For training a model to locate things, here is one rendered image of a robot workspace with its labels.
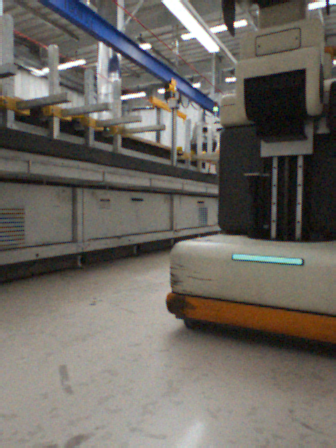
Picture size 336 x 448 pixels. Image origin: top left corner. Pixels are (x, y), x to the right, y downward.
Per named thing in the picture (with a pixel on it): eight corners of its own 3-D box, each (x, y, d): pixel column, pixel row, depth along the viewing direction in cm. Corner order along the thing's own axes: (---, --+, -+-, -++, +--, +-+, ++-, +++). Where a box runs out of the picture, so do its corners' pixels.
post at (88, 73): (93, 160, 191) (93, 70, 188) (89, 159, 188) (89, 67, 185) (88, 161, 192) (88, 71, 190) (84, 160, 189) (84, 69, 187)
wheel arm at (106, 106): (112, 112, 158) (112, 102, 158) (108, 110, 155) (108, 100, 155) (43, 122, 178) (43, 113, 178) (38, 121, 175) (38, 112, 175)
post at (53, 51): (59, 148, 169) (58, 46, 166) (54, 147, 165) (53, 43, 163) (54, 149, 170) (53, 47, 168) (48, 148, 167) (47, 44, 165)
